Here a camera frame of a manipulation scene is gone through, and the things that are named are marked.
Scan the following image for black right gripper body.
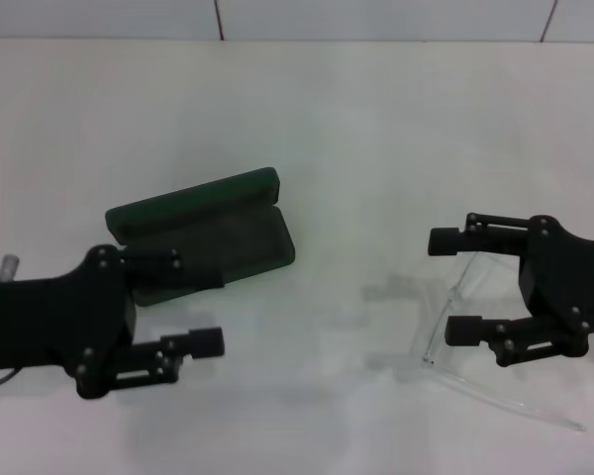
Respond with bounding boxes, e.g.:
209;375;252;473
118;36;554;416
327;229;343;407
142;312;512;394
519;214;594;358

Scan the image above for clear white glasses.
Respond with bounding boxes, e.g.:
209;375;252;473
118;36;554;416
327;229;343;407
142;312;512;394
409;249;589;432

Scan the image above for left gripper silver connector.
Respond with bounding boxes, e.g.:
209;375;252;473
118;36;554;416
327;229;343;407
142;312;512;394
0;251;22;284

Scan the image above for green glasses case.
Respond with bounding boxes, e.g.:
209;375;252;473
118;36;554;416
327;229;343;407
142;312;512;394
103;166;297;308

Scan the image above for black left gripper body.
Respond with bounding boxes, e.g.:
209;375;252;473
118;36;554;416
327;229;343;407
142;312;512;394
0;244;139;401

